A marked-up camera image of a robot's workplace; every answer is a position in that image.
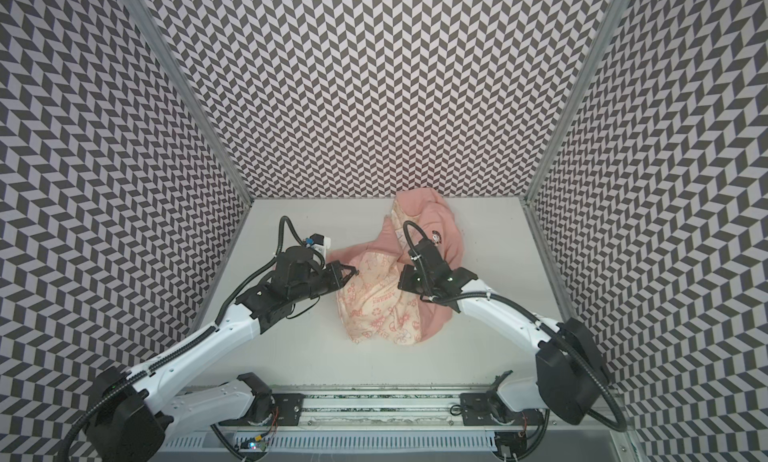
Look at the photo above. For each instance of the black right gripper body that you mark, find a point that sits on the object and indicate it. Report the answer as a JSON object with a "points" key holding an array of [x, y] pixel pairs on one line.
{"points": [[411, 280]]}

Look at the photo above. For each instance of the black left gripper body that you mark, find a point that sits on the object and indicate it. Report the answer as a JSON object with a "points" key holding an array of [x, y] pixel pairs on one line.
{"points": [[314, 278]]}

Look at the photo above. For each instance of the pink Snoopy zip jacket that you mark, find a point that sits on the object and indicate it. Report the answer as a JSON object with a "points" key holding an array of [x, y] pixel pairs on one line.
{"points": [[371, 305]]}

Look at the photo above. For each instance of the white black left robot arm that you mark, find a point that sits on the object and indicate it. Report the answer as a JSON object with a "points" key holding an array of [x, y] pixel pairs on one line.
{"points": [[132, 413]]}

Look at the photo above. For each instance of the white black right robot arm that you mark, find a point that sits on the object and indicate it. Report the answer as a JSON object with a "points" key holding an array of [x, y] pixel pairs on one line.
{"points": [[570, 377]]}

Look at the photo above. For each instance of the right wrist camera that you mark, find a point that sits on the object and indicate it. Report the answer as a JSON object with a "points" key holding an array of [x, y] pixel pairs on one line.
{"points": [[427, 253]]}

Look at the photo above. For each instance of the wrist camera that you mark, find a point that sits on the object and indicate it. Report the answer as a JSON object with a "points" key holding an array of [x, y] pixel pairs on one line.
{"points": [[318, 242], [427, 253]]}

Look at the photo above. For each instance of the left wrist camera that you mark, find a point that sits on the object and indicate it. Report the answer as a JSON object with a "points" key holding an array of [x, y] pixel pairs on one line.
{"points": [[318, 242]]}

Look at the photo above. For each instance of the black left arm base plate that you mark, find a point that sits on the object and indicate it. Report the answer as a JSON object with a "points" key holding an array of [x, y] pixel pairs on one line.
{"points": [[281, 409]]}

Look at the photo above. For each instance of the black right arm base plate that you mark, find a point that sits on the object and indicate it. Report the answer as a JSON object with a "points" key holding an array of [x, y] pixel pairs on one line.
{"points": [[485, 409]]}

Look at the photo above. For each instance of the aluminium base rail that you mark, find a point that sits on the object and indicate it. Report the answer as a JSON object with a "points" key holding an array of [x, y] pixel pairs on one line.
{"points": [[377, 408]]}

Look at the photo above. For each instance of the aluminium corner post left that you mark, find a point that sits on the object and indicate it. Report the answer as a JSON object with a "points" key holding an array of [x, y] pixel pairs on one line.
{"points": [[158, 45]]}

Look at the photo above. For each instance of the aluminium corner post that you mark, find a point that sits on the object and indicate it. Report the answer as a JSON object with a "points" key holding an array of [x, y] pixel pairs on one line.
{"points": [[158, 45], [585, 76]]}

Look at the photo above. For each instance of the aluminium corner post right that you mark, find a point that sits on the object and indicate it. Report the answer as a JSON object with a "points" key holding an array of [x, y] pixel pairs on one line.
{"points": [[585, 76]]}

